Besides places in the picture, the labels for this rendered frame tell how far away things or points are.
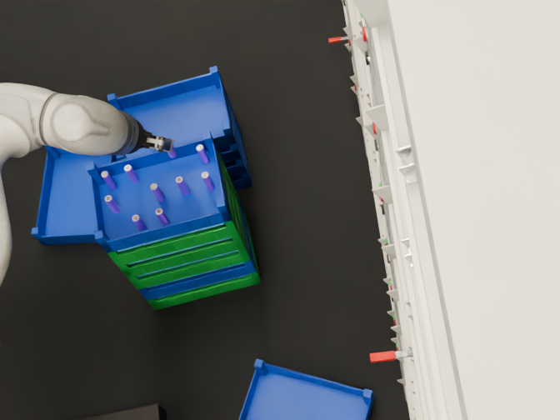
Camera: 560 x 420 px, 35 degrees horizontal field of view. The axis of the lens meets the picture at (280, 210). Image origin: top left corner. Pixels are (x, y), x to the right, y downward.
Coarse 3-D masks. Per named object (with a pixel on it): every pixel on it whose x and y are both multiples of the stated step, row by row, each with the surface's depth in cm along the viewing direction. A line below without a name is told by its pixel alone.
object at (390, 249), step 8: (384, 248) 130; (392, 248) 130; (392, 256) 133; (400, 280) 132; (400, 288) 132; (400, 296) 131; (408, 328) 129; (408, 336) 128; (408, 344) 128; (416, 376) 125; (416, 384) 125; (416, 392) 125
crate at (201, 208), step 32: (128, 160) 206; (160, 160) 209; (192, 160) 209; (96, 192) 205; (128, 192) 208; (192, 192) 205; (224, 192) 199; (128, 224) 204; (160, 224) 203; (192, 224) 198
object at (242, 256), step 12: (240, 216) 224; (240, 252) 217; (192, 264) 218; (204, 264) 218; (216, 264) 220; (228, 264) 221; (144, 276) 224; (156, 276) 218; (168, 276) 220; (180, 276) 222
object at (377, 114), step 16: (368, 112) 96; (384, 112) 96; (384, 128) 99; (384, 144) 99; (400, 192) 96; (400, 208) 95; (400, 224) 94; (400, 240) 94; (416, 288) 91; (416, 304) 90; (416, 320) 90; (416, 336) 89; (432, 384) 86; (432, 400) 86; (432, 416) 85
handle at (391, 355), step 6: (372, 354) 125; (378, 354) 125; (384, 354) 125; (390, 354) 124; (396, 354) 125; (402, 354) 124; (408, 354) 124; (372, 360) 124; (378, 360) 124; (384, 360) 124; (390, 360) 125
